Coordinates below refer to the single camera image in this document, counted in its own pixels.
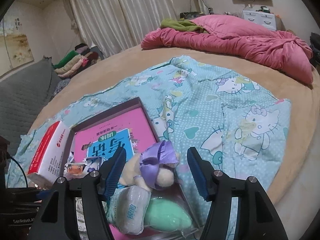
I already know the pink quilt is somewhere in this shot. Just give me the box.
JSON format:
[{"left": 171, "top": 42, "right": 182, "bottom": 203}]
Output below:
[{"left": 140, "top": 14, "right": 314, "bottom": 84}]

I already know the small printed tissue packet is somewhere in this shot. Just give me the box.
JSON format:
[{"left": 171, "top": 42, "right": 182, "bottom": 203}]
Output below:
[{"left": 64, "top": 155, "right": 100, "bottom": 180}]

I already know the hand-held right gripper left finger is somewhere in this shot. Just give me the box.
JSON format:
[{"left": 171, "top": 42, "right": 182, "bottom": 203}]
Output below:
[{"left": 29, "top": 146, "right": 127, "bottom": 240}]

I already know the grey quilted sofa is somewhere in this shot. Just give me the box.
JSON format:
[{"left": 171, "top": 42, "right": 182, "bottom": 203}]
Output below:
[{"left": 0, "top": 57, "right": 63, "bottom": 145}]

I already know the wall painting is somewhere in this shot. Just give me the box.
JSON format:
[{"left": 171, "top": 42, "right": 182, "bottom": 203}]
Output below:
[{"left": 0, "top": 12, "right": 34, "bottom": 78}]

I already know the teal and white wipes packet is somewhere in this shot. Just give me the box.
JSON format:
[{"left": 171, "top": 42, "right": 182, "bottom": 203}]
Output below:
[{"left": 106, "top": 186, "right": 152, "bottom": 233}]

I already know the white curtain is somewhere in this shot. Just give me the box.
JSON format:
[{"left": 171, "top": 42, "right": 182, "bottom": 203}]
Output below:
[{"left": 64, "top": 0, "right": 184, "bottom": 58}]

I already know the stack of folded clothes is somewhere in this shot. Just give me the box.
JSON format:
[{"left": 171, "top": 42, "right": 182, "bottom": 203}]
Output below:
[{"left": 52, "top": 44, "right": 103, "bottom": 79}]

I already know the dark clothes pile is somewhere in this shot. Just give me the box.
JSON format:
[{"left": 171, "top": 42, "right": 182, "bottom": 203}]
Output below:
[{"left": 310, "top": 32, "right": 320, "bottom": 63}]

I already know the black cable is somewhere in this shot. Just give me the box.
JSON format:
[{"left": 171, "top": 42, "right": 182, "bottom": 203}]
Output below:
[{"left": 6, "top": 154, "right": 29, "bottom": 189}]

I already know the dark floral cloth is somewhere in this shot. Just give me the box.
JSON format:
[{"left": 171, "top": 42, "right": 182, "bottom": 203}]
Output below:
[{"left": 51, "top": 78, "right": 71, "bottom": 98}]

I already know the red and white tissue pack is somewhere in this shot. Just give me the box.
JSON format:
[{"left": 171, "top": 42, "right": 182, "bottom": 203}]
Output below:
[{"left": 27, "top": 120, "right": 75, "bottom": 188}]

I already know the green cloth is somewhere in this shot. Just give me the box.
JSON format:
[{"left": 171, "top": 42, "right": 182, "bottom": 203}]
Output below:
[{"left": 160, "top": 17, "right": 208, "bottom": 34}]

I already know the tan round bed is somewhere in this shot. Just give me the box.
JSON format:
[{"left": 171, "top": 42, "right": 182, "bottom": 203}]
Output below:
[{"left": 27, "top": 44, "right": 320, "bottom": 205}]

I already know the cream plush with purple ribbon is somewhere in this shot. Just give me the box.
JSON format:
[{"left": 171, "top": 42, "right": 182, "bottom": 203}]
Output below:
[{"left": 119, "top": 140, "right": 182, "bottom": 190}]

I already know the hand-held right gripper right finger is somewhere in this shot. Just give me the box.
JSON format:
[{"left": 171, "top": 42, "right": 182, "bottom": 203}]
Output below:
[{"left": 187, "top": 147, "right": 288, "bottom": 240}]

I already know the green sponge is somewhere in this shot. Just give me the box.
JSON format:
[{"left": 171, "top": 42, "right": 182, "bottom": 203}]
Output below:
[{"left": 144, "top": 196, "right": 200, "bottom": 235}]

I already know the white drawer cabinet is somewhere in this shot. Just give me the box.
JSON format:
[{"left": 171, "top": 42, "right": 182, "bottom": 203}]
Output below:
[{"left": 242, "top": 6, "right": 277, "bottom": 30}]

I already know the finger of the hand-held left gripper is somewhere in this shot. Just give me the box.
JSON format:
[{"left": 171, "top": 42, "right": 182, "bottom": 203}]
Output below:
[{"left": 30, "top": 190, "right": 53, "bottom": 200}]

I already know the teal cartoon cat printed blanket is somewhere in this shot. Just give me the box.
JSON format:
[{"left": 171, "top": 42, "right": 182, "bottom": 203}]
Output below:
[{"left": 7, "top": 55, "right": 293, "bottom": 240}]

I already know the dark shallow cardboard box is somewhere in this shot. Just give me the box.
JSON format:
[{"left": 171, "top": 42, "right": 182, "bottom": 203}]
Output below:
[{"left": 69, "top": 96, "right": 203, "bottom": 240}]

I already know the cluttered dresser with mirror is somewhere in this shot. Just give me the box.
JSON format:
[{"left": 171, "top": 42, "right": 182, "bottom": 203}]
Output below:
[{"left": 180, "top": 0, "right": 218, "bottom": 20}]

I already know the pink book with blue label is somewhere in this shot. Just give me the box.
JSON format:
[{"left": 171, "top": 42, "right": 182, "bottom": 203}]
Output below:
[{"left": 72, "top": 106, "right": 160, "bottom": 240}]

